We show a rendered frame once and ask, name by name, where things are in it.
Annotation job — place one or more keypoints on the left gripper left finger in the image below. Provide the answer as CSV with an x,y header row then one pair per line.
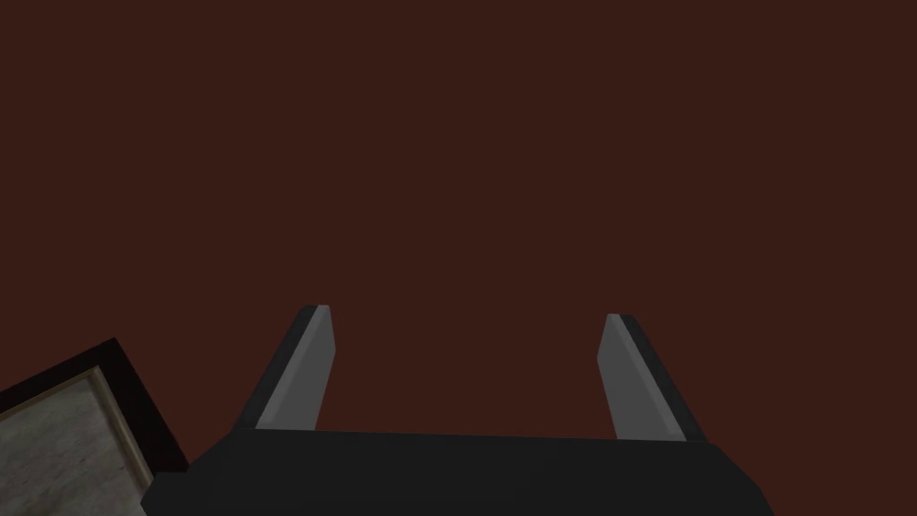
x,y
297,380

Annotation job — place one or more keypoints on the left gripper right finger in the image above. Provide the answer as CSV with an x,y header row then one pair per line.
x,y
637,387

